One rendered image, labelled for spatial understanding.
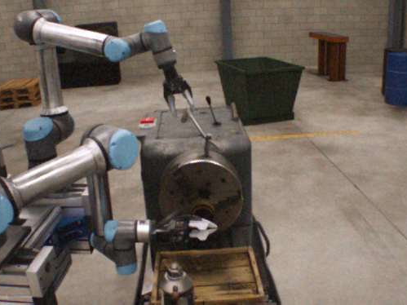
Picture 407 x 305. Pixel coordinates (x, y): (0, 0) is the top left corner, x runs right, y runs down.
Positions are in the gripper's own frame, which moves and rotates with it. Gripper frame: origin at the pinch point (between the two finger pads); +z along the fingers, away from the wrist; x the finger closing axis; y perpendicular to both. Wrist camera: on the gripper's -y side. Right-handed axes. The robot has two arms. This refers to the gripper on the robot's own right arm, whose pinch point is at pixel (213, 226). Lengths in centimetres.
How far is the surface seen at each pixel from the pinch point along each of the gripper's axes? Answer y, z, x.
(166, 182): -18.9, -16.0, 8.5
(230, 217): -19.7, 7.3, -7.0
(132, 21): -1003, -169, 55
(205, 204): -7.9, -2.4, 4.5
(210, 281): 4.1, -1.2, -19.2
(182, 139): -39.8, -10.6, 18.5
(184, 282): 38.2, -8.3, 5.4
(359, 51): -1046, 459, -36
